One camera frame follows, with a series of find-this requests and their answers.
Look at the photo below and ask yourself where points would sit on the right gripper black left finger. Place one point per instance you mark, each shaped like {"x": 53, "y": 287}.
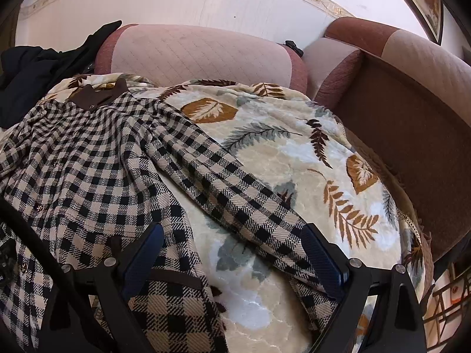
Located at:
{"x": 90, "y": 311}

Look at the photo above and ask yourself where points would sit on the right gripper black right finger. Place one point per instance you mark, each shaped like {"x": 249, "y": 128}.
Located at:
{"x": 396, "y": 323}

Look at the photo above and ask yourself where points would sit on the black beige checked coat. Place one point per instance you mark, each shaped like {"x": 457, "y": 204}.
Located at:
{"x": 86, "y": 181}

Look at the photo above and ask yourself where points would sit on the leaf pattern beige blanket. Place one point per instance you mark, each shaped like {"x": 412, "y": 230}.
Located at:
{"x": 302, "y": 152}

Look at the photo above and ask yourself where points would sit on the black garment pile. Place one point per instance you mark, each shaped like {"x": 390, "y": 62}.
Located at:
{"x": 29, "y": 72}

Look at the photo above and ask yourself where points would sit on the pink quilted headboard cushion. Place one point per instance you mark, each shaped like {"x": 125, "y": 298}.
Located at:
{"x": 172, "y": 54}

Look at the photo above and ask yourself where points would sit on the pink brown side cushion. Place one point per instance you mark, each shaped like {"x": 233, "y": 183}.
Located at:
{"x": 333, "y": 61}

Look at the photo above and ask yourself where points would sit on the small black object on headboard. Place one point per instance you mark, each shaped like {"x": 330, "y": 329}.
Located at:
{"x": 291, "y": 44}

